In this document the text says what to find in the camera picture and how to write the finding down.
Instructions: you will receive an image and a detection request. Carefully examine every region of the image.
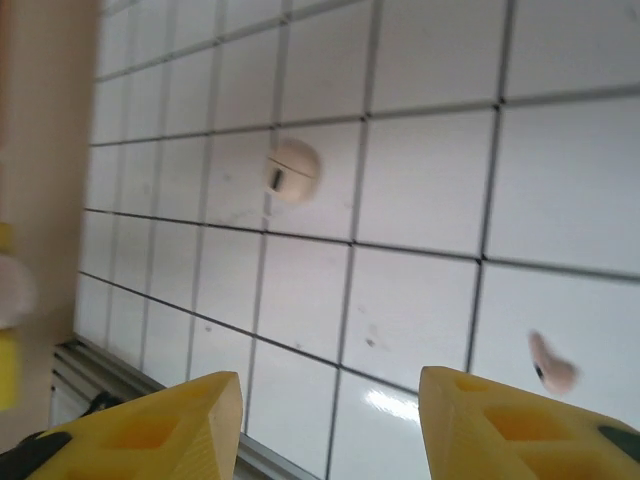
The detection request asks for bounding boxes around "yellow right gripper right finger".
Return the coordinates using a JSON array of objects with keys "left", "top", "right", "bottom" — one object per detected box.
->
[{"left": 417, "top": 364, "right": 640, "bottom": 480}]

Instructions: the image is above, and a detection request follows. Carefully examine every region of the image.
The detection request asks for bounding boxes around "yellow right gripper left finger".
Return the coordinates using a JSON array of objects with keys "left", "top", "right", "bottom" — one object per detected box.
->
[{"left": 0, "top": 369, "right": 245, "bottom": 480}]

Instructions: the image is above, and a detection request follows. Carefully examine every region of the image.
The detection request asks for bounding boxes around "pink earbud charging case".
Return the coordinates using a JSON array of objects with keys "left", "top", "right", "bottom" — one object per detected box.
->
[
  {"left": 263, "top": 138, "right": 322, "bottom": 205},
  {"left": 0, "top": 252, "right": 40, "bottom": 331}
]

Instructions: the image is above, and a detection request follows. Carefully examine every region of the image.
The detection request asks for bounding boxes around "pink wireless earbud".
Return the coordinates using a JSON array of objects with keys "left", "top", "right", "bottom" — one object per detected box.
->
[{"left": 527, "top": 329, "right": 581, "bottom": 396}]

